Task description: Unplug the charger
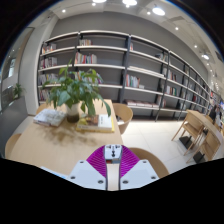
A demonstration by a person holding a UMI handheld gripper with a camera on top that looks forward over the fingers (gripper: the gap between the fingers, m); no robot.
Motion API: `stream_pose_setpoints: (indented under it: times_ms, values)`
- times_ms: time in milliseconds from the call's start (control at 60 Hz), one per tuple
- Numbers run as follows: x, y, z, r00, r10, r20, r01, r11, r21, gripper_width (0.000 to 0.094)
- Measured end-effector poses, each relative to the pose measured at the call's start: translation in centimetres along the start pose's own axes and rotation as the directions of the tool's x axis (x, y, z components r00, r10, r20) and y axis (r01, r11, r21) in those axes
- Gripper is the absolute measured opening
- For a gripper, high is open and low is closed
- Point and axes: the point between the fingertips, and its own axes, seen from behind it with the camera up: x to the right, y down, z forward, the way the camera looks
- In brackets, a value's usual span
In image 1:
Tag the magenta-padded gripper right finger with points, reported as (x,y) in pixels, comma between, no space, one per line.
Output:
(140,173)

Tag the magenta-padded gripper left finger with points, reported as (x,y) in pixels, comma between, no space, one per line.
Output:
(85,173)

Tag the white charger block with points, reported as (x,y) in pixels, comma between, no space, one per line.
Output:
(113,153)

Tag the yellow book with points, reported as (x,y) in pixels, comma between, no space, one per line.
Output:
(96,123)

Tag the white book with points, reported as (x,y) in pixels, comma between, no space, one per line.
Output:
(49,117)

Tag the slatted wooden chairs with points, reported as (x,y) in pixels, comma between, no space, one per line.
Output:
(190,128)

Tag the green potted plant, white pot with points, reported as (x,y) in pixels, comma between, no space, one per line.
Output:
(76,90)

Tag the person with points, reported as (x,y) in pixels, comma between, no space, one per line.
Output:
(213,113)

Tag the small green background plant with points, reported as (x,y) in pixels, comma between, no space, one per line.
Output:
(17,90)

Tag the grey shelf unit with books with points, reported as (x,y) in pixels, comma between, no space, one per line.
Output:
(100,48)

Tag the ceiling lights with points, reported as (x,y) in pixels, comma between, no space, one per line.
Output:
(158,11)

